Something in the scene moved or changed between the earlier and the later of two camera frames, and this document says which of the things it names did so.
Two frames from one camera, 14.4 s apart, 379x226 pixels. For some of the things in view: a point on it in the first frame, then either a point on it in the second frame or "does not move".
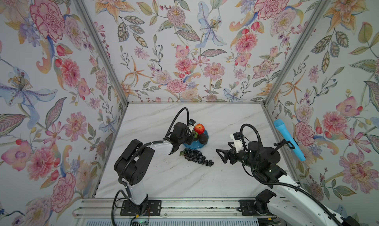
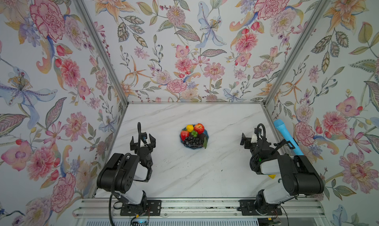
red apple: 199,128 does not move
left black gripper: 190,138 → 132,146
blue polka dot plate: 196,144 does not move
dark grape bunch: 196,156 → 193,142
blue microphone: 281,125 does not move
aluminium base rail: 103,207 does not move
